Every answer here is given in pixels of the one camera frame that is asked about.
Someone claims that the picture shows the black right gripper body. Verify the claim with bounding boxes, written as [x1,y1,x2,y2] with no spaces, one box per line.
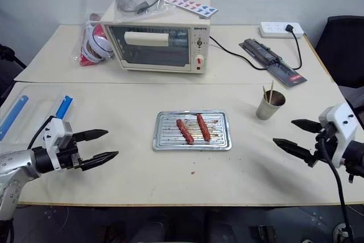
[308,123,340,169]

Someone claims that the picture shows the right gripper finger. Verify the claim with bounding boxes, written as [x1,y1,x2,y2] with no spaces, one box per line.
[272,138,315,167]
[291,119,322,134]

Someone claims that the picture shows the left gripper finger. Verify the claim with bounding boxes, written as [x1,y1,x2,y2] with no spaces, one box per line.
[74,129,110,143]
[79,150,119,172]

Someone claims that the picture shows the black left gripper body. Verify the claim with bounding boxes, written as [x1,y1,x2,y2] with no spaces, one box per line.
[56,134,84,172]

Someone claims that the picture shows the steel cup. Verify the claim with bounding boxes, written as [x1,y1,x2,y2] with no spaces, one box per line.
[255,89,287,121]

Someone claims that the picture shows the clear plastic box blue latches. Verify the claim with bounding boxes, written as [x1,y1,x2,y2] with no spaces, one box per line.
[0,84,76,142]

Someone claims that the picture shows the ribbed metal baking tray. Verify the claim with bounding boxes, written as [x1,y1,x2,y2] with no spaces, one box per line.
[152,109,233,152]

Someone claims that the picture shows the black tool on packaging card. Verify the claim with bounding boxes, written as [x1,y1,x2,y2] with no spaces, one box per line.
[238,38,308,88]

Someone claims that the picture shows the black office chair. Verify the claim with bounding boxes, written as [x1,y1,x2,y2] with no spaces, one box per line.
[313,15,364,89]

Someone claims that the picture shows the sneaker on floor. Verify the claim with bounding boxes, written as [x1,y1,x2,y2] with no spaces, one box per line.
[333,221,355,243]

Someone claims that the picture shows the clear bag red white items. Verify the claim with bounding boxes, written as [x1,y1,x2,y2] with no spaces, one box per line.
[69,13,115,68]

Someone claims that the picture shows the red sausage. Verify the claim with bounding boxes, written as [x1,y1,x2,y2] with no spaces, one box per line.
[196,114,212,142]
[176,118,195,145]

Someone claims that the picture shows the white power strip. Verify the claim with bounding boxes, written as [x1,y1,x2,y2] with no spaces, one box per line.
[258,21,305,39]

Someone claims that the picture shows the cream toaster oven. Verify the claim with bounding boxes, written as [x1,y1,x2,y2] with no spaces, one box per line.
[101,0,212,76]

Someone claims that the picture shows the dark stand beside table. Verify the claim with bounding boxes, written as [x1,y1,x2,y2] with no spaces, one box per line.
[0,43,28,99]

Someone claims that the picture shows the clear bag with black items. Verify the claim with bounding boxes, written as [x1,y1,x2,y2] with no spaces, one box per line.
[114,0,172,18]

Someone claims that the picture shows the white card with heart shapes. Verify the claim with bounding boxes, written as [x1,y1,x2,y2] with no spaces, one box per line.
[162,0,220,18]

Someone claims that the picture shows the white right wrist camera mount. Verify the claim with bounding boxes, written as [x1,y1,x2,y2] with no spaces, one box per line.
[317,102,358,169]

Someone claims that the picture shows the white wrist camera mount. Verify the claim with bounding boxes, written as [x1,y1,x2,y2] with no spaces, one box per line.
[43,117,74,171]
[317,102,358,169]

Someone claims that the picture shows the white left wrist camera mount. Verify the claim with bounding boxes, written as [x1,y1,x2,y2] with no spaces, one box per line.
[43,117,74,171]

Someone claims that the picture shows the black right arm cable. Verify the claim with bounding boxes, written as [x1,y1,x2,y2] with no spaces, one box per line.
[317,131,355,243]

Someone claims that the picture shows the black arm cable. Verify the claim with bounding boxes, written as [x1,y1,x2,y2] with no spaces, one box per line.
[27,116,55,150]
[317,131,355,243]

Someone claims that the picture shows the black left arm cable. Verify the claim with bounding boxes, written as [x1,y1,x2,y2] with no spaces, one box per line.
[27,116,55,150]

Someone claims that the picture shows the black oven power cable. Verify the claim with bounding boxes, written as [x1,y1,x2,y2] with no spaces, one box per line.
[209,23,303,71]

